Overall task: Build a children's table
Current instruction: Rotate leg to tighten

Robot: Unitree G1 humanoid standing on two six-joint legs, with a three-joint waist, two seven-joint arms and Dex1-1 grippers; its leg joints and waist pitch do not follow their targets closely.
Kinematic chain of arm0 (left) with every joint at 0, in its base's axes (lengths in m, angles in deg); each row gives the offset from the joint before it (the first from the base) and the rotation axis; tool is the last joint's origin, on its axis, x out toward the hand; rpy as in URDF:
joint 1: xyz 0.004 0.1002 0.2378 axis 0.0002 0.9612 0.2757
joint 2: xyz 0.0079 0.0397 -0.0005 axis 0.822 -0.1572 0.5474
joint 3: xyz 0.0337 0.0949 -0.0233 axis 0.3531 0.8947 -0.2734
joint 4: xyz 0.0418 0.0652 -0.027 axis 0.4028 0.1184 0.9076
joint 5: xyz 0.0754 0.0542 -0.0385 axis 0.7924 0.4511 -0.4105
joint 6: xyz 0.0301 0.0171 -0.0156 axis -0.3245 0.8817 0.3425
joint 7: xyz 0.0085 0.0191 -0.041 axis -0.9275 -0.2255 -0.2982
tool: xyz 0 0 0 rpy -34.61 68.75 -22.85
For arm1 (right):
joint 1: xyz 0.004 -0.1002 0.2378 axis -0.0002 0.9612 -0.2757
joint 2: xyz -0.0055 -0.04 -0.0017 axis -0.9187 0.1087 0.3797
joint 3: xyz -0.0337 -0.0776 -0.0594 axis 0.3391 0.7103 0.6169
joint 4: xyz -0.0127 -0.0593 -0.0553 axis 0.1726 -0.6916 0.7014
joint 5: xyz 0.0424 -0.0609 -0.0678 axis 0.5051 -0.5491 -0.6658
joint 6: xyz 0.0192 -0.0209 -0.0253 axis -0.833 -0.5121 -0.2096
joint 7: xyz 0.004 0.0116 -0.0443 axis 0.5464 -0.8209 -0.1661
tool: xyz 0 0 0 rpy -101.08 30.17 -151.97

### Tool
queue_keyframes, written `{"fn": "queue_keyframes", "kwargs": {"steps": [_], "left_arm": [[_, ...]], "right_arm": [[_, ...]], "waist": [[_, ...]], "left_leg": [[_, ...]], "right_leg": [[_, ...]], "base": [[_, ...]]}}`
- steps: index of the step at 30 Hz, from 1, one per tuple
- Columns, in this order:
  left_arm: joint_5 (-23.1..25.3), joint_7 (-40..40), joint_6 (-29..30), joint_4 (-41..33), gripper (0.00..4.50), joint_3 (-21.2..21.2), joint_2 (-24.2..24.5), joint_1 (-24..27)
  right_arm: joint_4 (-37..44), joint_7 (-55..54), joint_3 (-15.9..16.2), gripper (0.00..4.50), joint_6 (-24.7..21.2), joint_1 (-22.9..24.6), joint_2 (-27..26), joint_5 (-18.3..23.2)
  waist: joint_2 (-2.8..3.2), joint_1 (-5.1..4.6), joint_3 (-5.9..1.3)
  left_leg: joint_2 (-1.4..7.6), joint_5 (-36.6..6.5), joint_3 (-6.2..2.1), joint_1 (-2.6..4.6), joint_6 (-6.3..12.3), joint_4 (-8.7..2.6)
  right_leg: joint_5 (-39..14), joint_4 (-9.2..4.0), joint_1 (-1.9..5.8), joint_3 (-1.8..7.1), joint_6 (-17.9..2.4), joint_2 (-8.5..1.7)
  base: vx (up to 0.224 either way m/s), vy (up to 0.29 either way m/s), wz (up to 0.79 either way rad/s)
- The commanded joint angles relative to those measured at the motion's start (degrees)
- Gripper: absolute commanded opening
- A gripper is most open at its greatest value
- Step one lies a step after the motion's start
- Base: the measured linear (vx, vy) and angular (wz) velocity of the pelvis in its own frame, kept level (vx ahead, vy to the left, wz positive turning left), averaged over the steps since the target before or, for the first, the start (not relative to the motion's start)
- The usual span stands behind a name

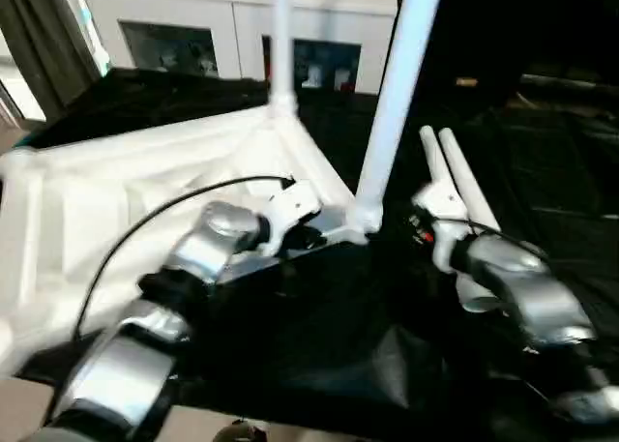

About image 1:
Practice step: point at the white plastic table leg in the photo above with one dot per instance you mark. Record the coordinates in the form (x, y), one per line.
(396, 84)
(283, 45)
(464, 176)
(433, 156)

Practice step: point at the white plastic table top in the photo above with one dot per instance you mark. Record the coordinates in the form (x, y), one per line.
(121, 185)

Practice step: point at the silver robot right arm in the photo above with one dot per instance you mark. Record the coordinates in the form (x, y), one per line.
(522, 287)

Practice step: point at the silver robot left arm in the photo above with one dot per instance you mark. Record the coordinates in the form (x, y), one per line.
(203, 248)

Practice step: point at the black work surface mat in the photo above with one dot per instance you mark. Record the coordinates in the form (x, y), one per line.
(338, 326)

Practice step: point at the small yellow label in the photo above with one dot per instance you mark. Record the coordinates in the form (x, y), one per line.
(467, 81)

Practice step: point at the small white jar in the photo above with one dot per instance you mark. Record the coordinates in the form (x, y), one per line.
(342, 78)

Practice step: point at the brown round robot part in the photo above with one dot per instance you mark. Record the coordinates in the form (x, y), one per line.
(239, 432)

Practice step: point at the long dark metal rod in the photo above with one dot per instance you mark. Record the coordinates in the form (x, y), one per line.
(570, 81)

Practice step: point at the black backdrop cloth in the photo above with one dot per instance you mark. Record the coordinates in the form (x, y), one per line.
(532, 26)

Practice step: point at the white glass-door cabinet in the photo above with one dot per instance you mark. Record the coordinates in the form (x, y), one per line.
(193, 11)

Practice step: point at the grey curtain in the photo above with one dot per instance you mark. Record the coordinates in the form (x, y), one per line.
(43, 45)

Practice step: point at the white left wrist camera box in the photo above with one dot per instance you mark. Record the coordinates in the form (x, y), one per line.
(295, 210)

